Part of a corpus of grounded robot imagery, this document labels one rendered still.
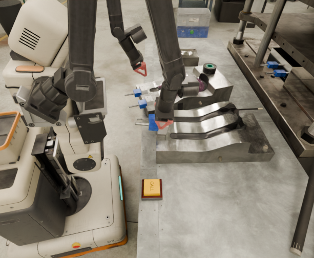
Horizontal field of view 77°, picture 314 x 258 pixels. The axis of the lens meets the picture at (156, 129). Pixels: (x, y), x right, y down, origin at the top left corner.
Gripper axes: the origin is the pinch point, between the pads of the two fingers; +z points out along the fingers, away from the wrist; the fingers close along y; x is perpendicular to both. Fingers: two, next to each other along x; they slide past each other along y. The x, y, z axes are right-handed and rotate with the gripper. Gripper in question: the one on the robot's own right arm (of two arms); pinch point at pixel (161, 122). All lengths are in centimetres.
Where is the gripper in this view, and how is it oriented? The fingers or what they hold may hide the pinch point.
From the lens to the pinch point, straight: 80.1
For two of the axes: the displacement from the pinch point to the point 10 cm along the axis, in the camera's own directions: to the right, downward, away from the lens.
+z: -1.4, 6.0, 7.9
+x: -9.9, -0.7, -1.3
